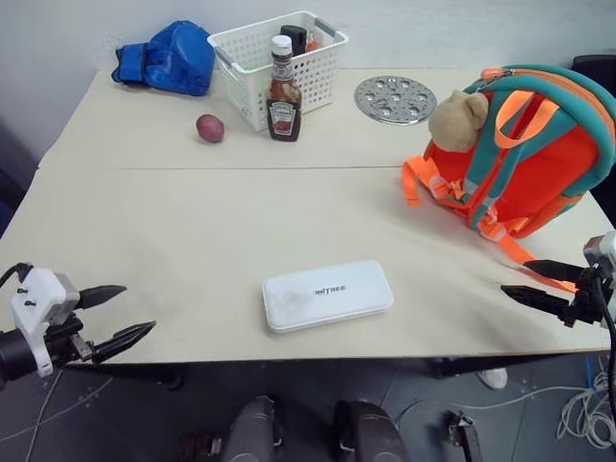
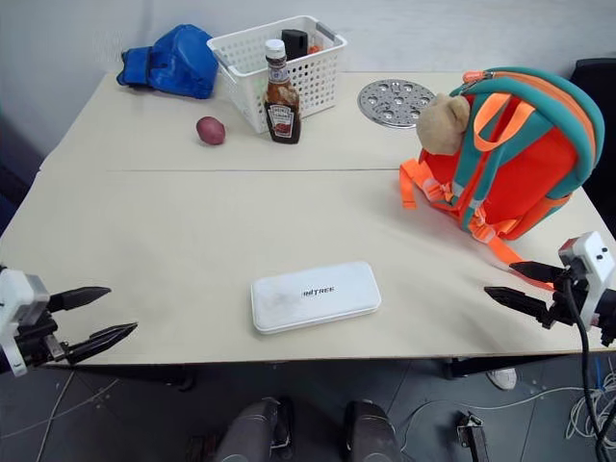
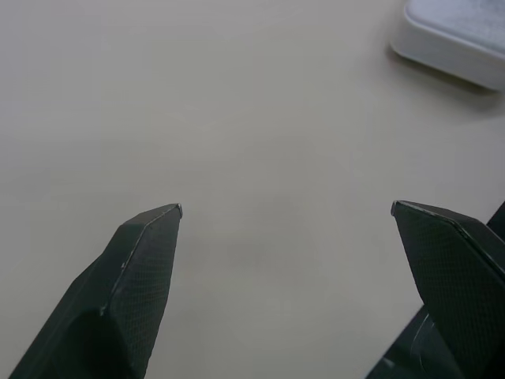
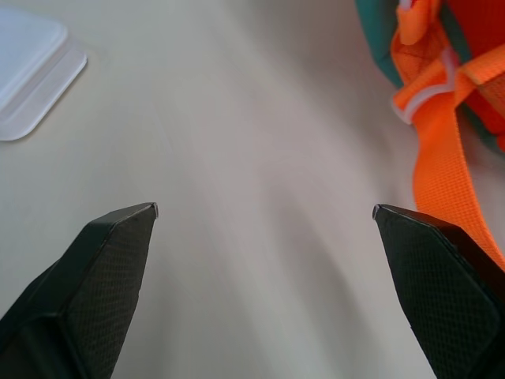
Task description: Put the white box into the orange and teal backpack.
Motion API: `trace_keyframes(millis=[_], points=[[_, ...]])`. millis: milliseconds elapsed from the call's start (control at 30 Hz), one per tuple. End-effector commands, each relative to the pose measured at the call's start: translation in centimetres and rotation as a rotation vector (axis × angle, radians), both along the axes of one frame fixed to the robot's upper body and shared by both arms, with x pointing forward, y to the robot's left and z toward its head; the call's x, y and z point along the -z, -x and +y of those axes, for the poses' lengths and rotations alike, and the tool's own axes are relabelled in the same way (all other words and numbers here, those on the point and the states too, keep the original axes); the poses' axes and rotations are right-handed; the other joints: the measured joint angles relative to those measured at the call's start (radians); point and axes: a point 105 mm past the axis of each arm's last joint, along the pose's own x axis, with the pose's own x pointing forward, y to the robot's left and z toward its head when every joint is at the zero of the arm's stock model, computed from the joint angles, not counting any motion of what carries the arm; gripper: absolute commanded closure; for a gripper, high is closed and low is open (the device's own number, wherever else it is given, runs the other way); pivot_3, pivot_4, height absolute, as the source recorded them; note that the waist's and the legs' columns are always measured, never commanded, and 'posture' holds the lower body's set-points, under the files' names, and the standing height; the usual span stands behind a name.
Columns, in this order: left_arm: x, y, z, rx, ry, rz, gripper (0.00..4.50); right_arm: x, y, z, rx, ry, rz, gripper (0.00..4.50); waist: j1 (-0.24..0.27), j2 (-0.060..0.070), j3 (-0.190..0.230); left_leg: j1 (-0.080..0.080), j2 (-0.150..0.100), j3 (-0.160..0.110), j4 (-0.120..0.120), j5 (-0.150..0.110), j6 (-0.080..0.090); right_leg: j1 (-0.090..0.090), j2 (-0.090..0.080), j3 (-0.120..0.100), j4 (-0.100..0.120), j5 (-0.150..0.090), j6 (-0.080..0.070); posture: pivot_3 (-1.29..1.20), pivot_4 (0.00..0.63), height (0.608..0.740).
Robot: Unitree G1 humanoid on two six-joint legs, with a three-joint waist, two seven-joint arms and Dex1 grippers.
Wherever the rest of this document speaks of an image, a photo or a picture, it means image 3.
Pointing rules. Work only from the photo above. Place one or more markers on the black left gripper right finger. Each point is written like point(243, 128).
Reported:
point(465, 300)

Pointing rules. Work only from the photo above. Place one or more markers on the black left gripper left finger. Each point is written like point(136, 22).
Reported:
point(118, 308)

